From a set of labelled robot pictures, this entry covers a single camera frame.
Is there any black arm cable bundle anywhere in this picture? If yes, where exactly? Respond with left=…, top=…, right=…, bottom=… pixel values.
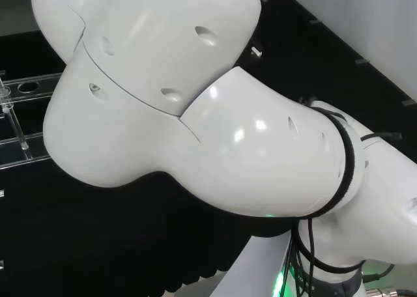
left=282, top=212, right=397, bottom=297

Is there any clear acrylic funnel stand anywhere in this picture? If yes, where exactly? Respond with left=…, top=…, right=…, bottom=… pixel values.
left=0, top=70, right=65, bottom=171

